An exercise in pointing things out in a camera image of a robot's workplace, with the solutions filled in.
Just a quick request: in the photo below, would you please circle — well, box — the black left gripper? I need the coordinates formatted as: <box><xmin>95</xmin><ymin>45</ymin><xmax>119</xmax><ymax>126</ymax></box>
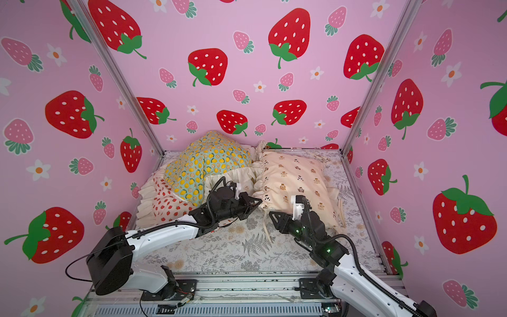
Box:
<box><xmin>215</xmin><ymin>193</ymin><xmax>263</xmax><ymax>225</ymax></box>

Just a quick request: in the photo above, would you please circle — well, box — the cream animal print pillow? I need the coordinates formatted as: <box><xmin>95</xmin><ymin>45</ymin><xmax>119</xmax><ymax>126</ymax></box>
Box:
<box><xmin>253</xmin><ymin>150</ymin><xmax>347</xmax><ymax>234</ymax></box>

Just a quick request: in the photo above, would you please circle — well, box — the lemon print teal pillow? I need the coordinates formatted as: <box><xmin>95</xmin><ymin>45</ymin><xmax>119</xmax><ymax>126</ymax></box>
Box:
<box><xmin>164</xmin><ymin>131</ymin><xmax>253</xmax><ymax>206</ymax></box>

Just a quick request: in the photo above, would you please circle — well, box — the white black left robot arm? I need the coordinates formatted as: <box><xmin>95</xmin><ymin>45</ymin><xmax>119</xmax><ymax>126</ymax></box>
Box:
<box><xmin>86</xmin><ymin>185</ymin><xmax>262</xmax><ymax>300</ymax></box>

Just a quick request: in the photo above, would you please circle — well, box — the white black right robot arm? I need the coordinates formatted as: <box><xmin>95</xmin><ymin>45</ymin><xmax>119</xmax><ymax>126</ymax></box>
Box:
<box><xmin>269</xmin><ymin>195</ymin><xmax>437</xmax><ymax>316</ymax></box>

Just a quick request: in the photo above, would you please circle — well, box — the fern print bed sheet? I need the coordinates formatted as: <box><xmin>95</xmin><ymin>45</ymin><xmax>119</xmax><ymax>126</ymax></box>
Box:
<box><xmin>141</xmin><ymin>150</ymin><xmax>385</xmax><ymax>273</ymax></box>

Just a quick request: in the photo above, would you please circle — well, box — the red strawberry print pillow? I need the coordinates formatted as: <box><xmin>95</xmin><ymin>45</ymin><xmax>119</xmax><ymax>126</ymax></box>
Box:
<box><xmin>135</xmin><ymin>164</ymin><xmax>238</xmax><ymax>231</ymax></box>

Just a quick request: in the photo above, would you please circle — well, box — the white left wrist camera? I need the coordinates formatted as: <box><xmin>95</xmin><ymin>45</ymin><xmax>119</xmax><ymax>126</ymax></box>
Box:
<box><xmin>234</xmin><ymin>183</ymin><xmax>244</xmax><ymax>200</ymax></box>

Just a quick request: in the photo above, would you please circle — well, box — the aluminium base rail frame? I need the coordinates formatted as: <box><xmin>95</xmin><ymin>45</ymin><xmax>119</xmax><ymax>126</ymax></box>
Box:
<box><xmin>76</xmin><ymin>272</ymin><xmax>361</xmax><ymax>316</ymax></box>

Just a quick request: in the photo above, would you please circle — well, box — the aluminium right corner post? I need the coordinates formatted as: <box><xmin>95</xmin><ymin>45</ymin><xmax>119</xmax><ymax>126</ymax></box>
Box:
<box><xmin>341</xmin><ymin>0</ymin><xmax>422</xmax><ymax>158</ymax></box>

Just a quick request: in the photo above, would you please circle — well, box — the aluminium corner post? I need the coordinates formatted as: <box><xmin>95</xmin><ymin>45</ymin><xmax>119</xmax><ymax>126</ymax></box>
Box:
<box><xmin>69</xmin><ymin>0</ymin><xmax>165</xmax><ymax>157</ymax></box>
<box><xmin>341</xmin><ymin>0</ymin><xmax>422</xmax><ymax>158</ymax></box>

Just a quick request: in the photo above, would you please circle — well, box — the aluminium left corner post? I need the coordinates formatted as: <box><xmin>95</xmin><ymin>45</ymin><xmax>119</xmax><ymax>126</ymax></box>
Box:
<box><xmin>69</xmin><ymin>0</ymin><xmax>165</xmax><ymax>157</ymax></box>

